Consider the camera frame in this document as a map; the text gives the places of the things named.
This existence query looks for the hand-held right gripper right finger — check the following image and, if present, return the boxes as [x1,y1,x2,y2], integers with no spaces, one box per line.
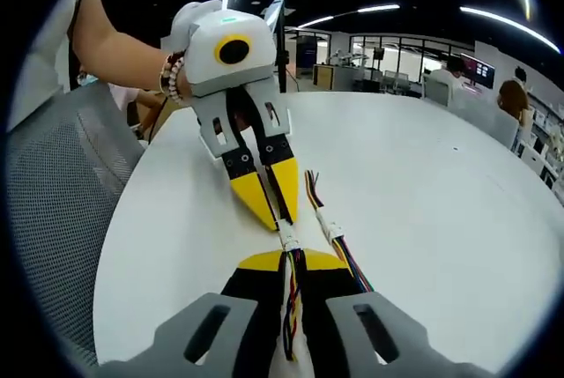
[303,248,491,378]

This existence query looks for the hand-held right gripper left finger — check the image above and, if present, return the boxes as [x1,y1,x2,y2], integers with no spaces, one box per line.
[94,250,284,378]

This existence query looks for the JST socket cable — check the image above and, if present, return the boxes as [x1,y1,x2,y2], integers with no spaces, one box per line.
[263,164,297,241]

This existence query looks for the multicoloured JST plug cable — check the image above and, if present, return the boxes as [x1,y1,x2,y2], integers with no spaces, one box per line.
[279,235,307,362]

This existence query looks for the person's left hand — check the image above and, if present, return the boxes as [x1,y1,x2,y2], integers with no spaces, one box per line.
[169,0,223,51]

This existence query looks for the black tripod pole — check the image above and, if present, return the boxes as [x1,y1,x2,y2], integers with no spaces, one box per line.
[271,0,291,94]

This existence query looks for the dark display board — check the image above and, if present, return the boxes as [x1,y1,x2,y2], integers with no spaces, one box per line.
[295,31,319,78]

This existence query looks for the wooden cabinet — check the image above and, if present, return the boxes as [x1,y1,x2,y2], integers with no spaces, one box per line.
[312,63,337,86]

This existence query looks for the grey mesh office chair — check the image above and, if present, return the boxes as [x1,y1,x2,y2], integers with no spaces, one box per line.
[5,84,147,367]

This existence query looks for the computer monitor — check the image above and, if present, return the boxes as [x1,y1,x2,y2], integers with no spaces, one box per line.
[460,52,496,89]

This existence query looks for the spare multicoloured connector cable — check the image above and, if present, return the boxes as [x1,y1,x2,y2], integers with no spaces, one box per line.
[325,221,376,294]
[303,169,338,238]

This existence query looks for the beaded bracelets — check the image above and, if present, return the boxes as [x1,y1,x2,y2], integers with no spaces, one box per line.
[157,50,187,107]

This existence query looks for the thin black cable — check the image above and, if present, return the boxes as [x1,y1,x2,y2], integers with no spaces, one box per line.
[146,94,172,145]

